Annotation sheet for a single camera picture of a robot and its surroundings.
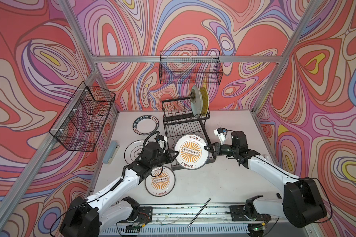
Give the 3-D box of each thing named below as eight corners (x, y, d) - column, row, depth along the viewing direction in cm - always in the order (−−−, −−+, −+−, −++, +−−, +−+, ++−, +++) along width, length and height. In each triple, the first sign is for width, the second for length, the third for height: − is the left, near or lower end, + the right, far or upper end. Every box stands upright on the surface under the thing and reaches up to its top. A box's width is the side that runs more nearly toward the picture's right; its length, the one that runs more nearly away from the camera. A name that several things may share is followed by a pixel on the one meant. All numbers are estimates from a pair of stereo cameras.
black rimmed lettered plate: (131, 135, 108) (130, 132, 106) (136, 117, 120) (135, 115, 117) (157, 135, 108) (157, 132, 106) (159, 117, 120) (159, 115, 117)
